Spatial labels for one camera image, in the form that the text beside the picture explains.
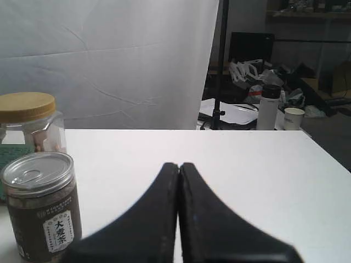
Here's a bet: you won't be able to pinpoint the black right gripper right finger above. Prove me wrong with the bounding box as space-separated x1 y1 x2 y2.
178 163 303 262

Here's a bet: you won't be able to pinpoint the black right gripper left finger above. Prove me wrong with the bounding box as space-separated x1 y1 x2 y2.
63 163 178 262

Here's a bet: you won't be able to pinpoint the black light stand pole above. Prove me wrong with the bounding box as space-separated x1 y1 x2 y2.
211 0 229 130

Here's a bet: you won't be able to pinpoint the dark tea can silver lid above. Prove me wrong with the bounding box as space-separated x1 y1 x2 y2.
1 152 82 262

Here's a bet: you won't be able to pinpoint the white paper sheets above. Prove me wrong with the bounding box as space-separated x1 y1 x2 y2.
200 99 258 125

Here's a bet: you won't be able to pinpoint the white thermos bottle black cap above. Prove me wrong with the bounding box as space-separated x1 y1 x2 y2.
256 84 281 130

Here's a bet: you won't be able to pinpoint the white paper cup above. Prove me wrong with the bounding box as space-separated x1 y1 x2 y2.
284 107 305 130

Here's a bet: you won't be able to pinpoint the clear nut jar yellow lid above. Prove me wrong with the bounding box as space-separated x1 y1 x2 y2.
0 92 67 205

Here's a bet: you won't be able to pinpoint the white backdrop cloth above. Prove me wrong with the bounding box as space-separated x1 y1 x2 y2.
1 1 219 129

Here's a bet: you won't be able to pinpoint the black monitor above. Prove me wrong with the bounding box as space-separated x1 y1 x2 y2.
228 32 275 62

